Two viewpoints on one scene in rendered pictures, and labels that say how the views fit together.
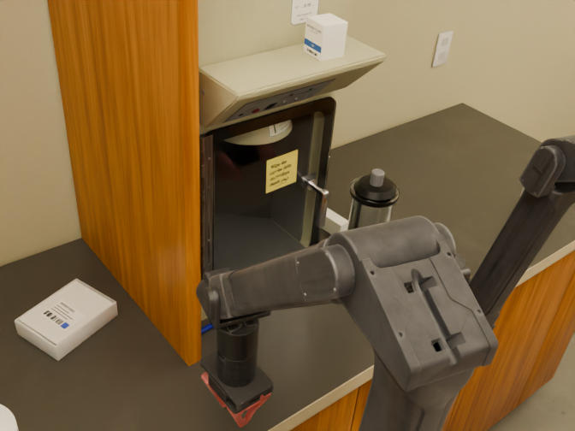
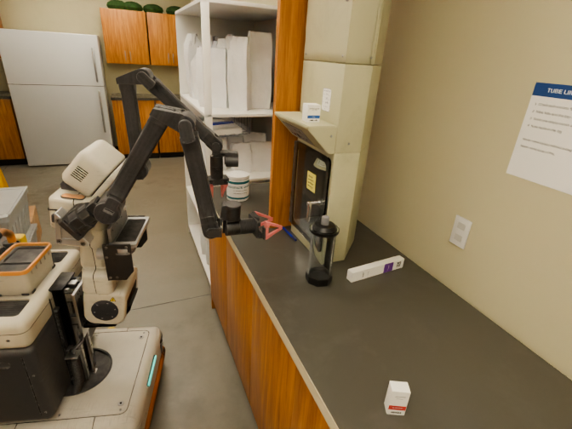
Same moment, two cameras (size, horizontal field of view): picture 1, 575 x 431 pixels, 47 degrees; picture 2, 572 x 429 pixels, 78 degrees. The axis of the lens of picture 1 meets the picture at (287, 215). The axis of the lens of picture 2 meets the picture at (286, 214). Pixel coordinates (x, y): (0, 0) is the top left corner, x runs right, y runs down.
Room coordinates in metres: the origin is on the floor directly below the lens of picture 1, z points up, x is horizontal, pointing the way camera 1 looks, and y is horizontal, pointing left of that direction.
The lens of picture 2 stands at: (1.40, -1.32, 1.73)
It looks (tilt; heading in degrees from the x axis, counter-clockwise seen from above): 25 degrees down; 107
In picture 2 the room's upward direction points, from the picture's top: 4 degrees clockwise
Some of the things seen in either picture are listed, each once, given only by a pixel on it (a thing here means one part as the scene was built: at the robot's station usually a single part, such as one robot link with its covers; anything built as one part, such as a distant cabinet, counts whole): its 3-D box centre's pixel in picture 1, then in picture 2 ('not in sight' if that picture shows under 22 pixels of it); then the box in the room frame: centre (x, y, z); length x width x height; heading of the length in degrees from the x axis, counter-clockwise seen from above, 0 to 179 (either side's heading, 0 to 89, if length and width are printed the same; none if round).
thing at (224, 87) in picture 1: (293, 88); (302, 131); (1.04, 0.01, 1.46); 0.32 x 0.12 x 0.10; 131
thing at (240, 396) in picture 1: (236, 363); (216, 173); (0.64, 0.05, 1.21); 0.10 x 0.07 x 0.07; 41
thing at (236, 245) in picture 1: (268, 203); (307, 195); (1.08, 0.04, 1.19); 0.30 x 0.01 x 0.40; 131
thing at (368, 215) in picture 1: (368, 227); (321, 253); (1.20, -0.18, 1.06); 0.11 x 0.11 x 0.21
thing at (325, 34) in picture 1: (325, 37); (311, 112); (1.08, -0.04, 1.54); 0.05 x 0.05 x 0.06; 37
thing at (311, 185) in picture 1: (317, 203); (312, 211); (1.12, -0.06, 1.17); 0.05 x 0.03 x 0.10; 41
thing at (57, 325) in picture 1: (68, 317); not in sight; (0.94, 0.43, 0.96); 0.16 x 0.12 x 0.04; 150
